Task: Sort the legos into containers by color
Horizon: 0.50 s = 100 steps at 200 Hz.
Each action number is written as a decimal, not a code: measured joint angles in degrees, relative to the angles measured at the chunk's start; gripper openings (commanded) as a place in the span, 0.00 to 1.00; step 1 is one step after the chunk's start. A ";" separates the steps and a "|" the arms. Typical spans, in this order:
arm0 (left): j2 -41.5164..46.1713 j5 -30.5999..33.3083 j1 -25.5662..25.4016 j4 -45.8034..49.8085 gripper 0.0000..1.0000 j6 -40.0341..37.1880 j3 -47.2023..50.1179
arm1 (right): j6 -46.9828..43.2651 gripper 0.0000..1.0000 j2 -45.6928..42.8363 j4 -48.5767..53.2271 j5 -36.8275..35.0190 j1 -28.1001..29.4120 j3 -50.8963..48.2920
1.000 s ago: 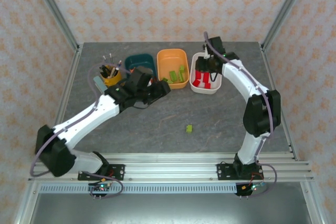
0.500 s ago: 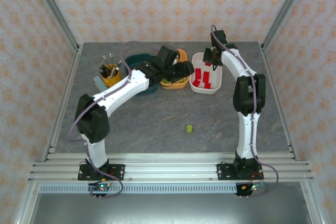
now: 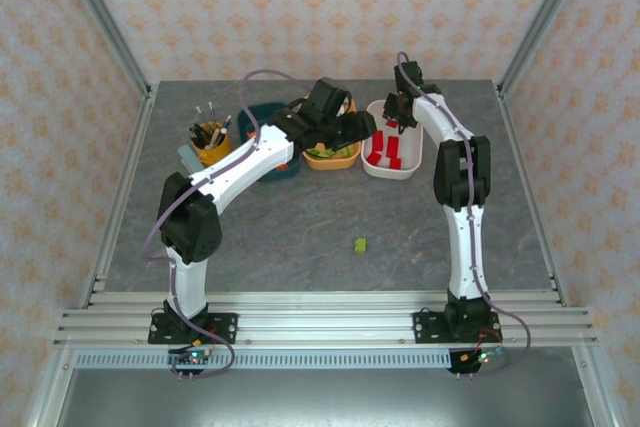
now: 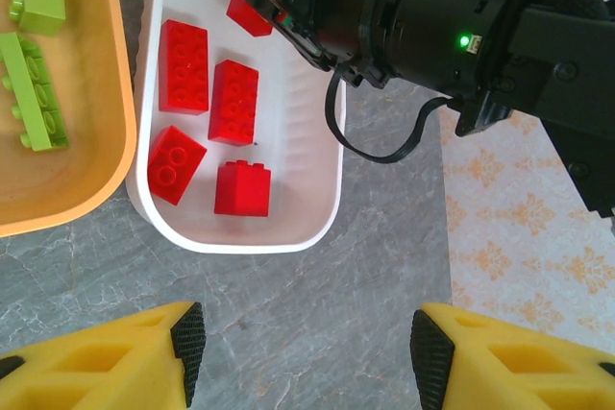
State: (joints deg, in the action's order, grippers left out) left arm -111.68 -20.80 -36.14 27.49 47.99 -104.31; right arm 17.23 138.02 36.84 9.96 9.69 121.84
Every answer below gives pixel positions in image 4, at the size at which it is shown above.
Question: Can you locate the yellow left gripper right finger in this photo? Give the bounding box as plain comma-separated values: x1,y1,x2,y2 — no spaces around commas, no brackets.
410,302,615,410

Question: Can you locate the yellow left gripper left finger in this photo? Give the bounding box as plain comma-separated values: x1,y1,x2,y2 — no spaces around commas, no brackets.
0,301,207,410

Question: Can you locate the long red lego brick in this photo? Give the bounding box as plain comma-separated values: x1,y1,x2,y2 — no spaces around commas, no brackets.
158,19,210,117
226,0,274,38
207,59,260,146

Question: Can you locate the small red lego brick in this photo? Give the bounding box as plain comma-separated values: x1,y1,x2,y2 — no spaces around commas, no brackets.
213,159,273,217
147,125,209,206

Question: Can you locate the long green lego brick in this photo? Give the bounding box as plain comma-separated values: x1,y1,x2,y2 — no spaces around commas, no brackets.
0,32,70,151

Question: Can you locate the white plastic container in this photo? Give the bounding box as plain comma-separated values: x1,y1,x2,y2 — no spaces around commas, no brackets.
125,0,347,255

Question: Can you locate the orange plastic container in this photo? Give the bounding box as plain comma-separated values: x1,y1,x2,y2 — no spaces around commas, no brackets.
0,0,139,238

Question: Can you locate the thin black right gripper cable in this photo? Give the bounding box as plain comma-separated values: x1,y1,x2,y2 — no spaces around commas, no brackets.
325,66,455,165

